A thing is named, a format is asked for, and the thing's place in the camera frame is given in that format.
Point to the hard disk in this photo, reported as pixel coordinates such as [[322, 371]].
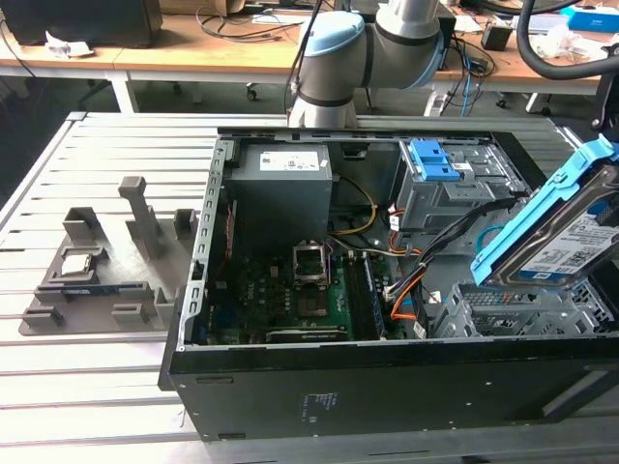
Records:
[[546, 227]]

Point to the silver CPU chip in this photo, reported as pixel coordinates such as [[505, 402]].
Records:
[[77, 265]]

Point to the black graphics card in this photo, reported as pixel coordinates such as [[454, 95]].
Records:
[[304, 334]]

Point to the blue cardboard box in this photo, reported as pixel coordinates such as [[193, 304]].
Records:
[[592, 18]]

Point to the small black box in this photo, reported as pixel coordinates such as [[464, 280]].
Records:
[[497, 36]]

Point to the blue plastic drive latch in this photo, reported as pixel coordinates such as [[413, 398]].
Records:
[[433, 159]]

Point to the crumpled white paper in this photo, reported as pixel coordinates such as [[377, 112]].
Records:
[[67, 46]]

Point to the CPU socket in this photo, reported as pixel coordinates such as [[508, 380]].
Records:
[[309, 266]]

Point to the grey power supply unit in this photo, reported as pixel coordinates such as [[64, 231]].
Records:
[[280, 203]]

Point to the wooden desk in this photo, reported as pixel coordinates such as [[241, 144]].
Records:
[[169, 53]]

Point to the black open PC case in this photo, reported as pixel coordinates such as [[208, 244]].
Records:
[[387, 386]]

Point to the green motherboard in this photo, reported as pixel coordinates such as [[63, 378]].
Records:
[[271, 295]]

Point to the grey metal disk bay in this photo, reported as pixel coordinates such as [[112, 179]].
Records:
[[483, 314]]

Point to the grey parts rack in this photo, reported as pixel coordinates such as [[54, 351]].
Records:
[[121, 270]]

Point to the large black box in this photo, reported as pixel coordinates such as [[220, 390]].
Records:
[[82, 21]]

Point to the grey metal drive cage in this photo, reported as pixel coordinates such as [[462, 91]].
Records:
[[435, 203]]

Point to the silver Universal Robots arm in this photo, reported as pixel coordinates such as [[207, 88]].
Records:
[[387, 53]]

